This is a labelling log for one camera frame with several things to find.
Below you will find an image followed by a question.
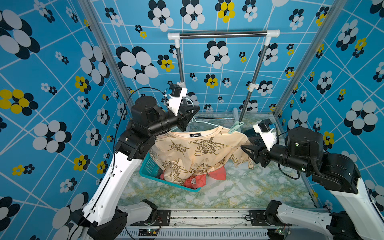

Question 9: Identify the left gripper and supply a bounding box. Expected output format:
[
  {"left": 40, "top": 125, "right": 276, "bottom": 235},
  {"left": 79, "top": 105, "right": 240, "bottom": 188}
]
[{"left": 148, "top": 103, "right": 200, "bottom": 138}]

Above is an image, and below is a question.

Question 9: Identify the mint green wire hanger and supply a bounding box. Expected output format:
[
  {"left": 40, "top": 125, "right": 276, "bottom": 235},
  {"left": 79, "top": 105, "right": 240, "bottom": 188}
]
[{"left": 183, "top": 98, "right": 231, "bottom": 132}]

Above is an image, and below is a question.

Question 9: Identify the mint green clothespin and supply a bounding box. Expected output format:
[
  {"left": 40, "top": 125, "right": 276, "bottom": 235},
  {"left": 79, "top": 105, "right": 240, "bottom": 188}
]
[{"left": 229, "top": 121, "right": 244, "bottom": 134}]

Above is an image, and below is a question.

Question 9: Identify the beige compass print t-shirt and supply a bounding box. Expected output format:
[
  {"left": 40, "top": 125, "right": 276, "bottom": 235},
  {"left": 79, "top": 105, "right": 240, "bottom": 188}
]
[{"left": 149, "top": 126, "right": 254, "bottom": 175}]

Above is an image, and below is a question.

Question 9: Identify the red garment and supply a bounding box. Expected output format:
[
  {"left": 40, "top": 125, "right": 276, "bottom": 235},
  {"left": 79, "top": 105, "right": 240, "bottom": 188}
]
[{"left": 158, "top": 165, "right": 227, "bottom": 190}]

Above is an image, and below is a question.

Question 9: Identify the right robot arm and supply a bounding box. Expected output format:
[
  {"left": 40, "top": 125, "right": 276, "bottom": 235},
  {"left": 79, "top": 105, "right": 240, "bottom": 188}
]
[{"left": 242, "top": 123, "right": 384, "bottom": 240}]

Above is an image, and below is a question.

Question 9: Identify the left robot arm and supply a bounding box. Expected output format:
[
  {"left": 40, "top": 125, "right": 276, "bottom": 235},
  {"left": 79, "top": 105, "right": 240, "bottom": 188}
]
[{"left": 69, "top": 96, "right": 200, "bottom": 240}]

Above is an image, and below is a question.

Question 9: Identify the dark grey clothespin tray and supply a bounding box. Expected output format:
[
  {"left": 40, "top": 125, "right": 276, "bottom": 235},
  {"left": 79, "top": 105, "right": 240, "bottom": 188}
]
[{"left": 244, "top": 129, "right": 262, "bottom": 142}]

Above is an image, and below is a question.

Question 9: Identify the teal laundry basket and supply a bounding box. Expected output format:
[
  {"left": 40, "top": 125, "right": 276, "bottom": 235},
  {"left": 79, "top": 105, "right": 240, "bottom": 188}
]
[{"left": 139, "top": 154, "right": 201, "bottom": 193}]

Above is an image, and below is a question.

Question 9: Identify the metal clothes rack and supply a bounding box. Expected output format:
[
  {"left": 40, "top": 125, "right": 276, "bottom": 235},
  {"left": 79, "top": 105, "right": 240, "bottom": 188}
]
[{"left": 167, "top": 29, "right": 281, "bottom": 127}]

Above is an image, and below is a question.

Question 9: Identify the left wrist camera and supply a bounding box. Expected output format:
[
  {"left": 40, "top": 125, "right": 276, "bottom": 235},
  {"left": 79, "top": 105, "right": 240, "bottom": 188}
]
[{"left": 165, "top": 83, "right": 188, "bottom": 116}]

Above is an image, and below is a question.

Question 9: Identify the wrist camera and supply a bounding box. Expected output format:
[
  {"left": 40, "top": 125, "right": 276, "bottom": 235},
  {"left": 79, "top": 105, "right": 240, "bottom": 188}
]
[
  {"left": 165, "top": 83, "right": 188, "bottom": 116},
  {"left": 253, "top": 119, "right": 278, "bottom": 151}
]

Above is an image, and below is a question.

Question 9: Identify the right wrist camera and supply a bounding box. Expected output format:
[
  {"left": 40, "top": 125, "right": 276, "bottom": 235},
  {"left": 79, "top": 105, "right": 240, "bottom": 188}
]
[{"left": 253, "top": 119, "right": 278, "bottom": 151}]

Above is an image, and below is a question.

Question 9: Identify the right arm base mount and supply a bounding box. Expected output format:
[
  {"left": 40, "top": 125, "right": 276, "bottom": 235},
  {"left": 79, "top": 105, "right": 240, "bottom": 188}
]
[{"left": 245, "top": 210, "right": 287, "bottom": 227}]

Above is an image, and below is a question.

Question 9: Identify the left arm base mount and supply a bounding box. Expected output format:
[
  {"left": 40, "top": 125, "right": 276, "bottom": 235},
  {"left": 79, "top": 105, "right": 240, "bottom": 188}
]
[{"left": 143, "top": 210, "right": 172, "bottom": 226}]

